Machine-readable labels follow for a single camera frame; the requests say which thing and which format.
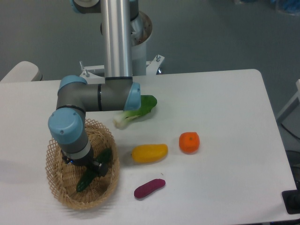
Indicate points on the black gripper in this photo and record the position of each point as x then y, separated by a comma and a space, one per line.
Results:
99, 169

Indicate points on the green cucumber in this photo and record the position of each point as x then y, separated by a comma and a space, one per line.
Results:
88, 176

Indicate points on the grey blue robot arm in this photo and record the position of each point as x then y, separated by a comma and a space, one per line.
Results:
119, 92

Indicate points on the woven wicker basket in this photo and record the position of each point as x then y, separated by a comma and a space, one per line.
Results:
63, 178

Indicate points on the yellow mango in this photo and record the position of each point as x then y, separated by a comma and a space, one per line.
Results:
149, 153

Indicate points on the purple sweet potato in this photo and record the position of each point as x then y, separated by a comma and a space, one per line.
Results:
148, 188

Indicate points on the green bok choy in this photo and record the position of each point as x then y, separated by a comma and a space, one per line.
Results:
148, 102

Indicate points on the orange tangerine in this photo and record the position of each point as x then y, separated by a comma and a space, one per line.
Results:
189, 142

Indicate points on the beige chair back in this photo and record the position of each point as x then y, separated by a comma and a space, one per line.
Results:
24, 71

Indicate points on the black device at table edge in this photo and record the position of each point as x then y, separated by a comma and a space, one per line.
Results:
292, 201

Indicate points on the white furniture leg right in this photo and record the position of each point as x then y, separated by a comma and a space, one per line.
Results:
290, 106

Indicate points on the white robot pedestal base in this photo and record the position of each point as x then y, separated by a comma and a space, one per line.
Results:
140, 51

